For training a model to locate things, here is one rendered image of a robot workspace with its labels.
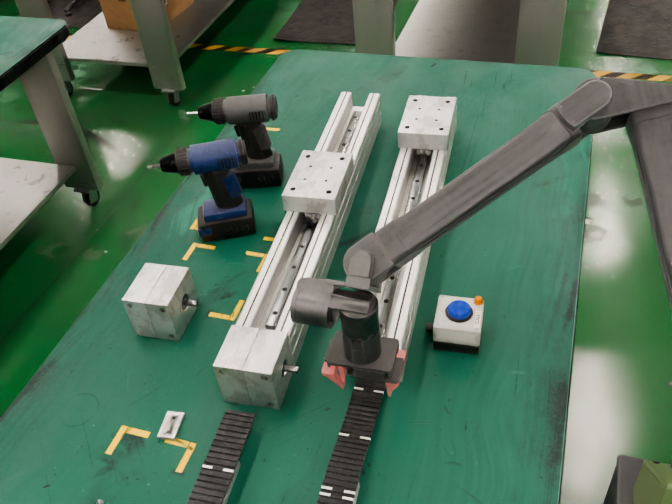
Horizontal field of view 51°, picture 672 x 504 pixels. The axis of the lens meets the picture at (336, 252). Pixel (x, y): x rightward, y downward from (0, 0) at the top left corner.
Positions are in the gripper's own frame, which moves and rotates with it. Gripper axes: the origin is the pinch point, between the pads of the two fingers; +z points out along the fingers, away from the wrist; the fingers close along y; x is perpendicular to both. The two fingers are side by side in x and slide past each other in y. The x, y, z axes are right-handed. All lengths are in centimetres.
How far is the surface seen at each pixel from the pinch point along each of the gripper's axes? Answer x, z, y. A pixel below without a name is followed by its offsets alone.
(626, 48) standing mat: -288, 81, -64
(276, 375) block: 3.1, -3.4, 14.0
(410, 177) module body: -56, -1, 3
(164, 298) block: -7.8, -5.9, 38.3
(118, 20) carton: -246, 54, 194
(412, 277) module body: -21.5, -4.6, -3.8
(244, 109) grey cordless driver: -54, -17, 38
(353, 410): 3.1, 2.6, 1.6
